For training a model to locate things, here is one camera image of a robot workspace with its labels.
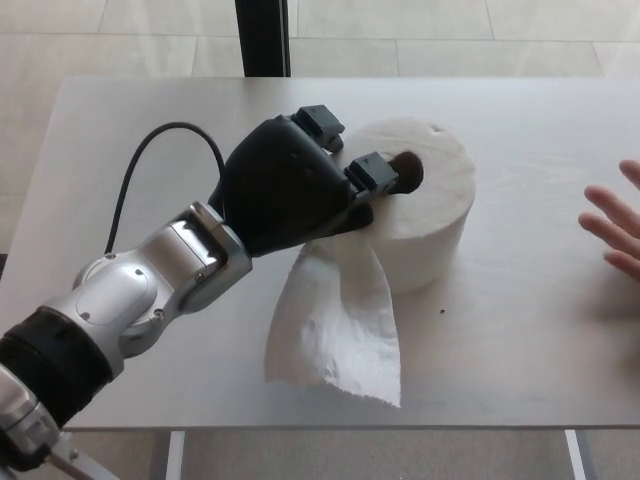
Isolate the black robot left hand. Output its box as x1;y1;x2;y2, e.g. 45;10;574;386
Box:
207;103;399;259

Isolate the white toilet paper roll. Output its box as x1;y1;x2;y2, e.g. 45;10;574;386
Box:
263;116;477;410

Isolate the person's bare hand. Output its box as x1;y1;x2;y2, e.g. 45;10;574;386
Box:
578;159;640;281

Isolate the white table leg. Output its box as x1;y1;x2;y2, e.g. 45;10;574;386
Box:
563;428;595;480
166;430;186;480

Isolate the grey diagonal table brace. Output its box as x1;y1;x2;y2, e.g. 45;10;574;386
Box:
49;432;89;480

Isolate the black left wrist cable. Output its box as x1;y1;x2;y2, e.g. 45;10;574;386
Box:
103;121;227;254

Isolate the black vertical post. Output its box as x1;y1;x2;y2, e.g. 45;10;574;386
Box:
234;0;292;79

